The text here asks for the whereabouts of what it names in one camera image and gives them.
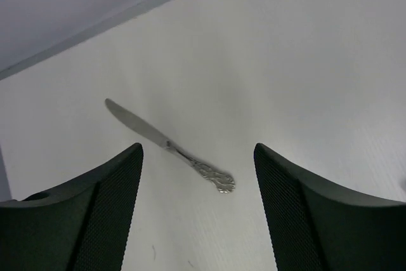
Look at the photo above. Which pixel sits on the silver table knife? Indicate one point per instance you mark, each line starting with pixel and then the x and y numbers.
pixel 223 181

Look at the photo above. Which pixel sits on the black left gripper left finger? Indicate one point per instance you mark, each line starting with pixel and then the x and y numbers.
pixel 82 224

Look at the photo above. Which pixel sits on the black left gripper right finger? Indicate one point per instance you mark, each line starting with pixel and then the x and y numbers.
pixel 316 224

